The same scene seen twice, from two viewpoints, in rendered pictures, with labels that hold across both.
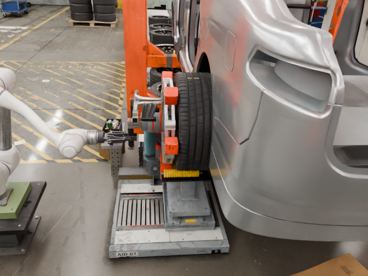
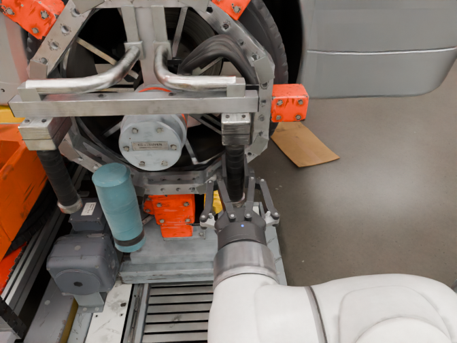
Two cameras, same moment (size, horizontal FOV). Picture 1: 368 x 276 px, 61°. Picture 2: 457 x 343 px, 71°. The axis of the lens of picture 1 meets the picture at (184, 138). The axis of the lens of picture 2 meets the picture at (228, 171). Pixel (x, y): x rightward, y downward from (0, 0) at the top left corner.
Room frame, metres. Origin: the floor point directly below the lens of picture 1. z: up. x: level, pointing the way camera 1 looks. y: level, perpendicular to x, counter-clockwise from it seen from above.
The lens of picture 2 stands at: (1.65, 0.82, 1.23)
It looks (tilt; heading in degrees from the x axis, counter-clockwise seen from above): 39 degrees down; 275
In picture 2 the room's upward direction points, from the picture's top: straight up
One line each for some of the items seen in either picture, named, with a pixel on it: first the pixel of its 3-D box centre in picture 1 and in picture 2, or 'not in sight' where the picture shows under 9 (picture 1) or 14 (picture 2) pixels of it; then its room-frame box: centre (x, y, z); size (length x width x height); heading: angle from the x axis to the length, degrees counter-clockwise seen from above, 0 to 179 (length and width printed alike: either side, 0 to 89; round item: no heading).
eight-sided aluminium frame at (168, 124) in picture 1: (167, 121); (160, 107); (1.88, 0.12, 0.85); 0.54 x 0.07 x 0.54; 7
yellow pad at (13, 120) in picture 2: not in sight; (26, 107); (2.42, -0.11, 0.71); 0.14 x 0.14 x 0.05; 7
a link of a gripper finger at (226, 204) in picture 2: (116, 135); (225, 203); (1.69, 0.42, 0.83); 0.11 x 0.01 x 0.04; 109
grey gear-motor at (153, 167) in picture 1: (171, 168); (100, 243); (2.19, 0.10, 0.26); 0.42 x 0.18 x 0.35; 97
